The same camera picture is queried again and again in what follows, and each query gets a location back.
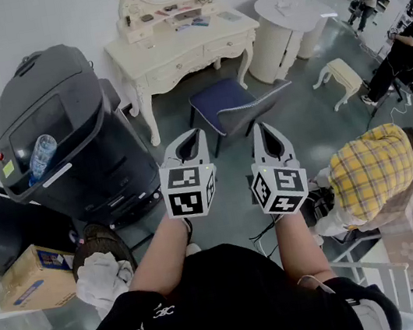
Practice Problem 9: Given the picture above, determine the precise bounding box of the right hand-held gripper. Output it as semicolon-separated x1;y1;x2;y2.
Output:
239;115;314;222

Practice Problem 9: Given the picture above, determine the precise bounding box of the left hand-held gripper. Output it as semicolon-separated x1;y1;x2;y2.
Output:
151;125;225;223

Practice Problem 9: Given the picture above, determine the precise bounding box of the blue cushioned chair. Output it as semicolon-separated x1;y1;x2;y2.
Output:
183;67;304;162

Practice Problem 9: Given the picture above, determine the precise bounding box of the cream ornate dressing table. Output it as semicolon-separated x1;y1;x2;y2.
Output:
94;0;279;154

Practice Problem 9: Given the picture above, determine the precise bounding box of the person's left forearm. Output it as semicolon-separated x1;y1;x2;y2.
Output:
116;209;203;302

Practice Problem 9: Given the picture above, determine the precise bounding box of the person's right forearm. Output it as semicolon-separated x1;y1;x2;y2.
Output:
270;205;333;290

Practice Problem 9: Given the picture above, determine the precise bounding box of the small cream stool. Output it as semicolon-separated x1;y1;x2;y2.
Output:
308;54;369;116

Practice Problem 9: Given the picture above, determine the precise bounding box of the person's white shoe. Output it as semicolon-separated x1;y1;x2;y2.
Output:
182;241;204;258

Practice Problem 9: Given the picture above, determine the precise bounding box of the large black machine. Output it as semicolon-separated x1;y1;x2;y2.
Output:
0;30;171;249

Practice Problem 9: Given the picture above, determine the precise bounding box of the round white ribbed table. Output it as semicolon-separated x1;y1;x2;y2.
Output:
236;0;350;88

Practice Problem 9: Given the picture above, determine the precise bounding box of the brown wicker basket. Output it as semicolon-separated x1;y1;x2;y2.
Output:
64;216;141;290

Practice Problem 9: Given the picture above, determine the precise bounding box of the blue booklet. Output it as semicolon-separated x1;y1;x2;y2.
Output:
189;14;214;30

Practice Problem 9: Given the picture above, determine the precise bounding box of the white flat pad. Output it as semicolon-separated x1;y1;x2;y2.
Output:
216;7;244;26

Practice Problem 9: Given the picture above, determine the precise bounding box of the clear plastic water bottle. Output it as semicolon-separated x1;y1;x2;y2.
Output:
20;132;65;188

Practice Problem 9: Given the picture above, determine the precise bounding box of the person's black shirt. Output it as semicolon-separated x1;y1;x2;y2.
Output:
59;214;405;330

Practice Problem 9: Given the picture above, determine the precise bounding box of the white crumpled cloth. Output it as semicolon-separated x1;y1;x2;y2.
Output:
69;247;142;322

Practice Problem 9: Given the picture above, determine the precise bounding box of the white stair railing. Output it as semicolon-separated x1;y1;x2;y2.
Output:
325;233;413;328

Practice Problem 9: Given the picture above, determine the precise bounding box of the brown cardboard box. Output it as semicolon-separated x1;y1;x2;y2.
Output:
0;236;84;318

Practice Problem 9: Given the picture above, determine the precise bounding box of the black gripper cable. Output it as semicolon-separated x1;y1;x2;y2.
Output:
244;211;287;261

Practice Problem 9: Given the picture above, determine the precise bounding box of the white floor cable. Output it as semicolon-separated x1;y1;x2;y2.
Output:
362;101;413;134

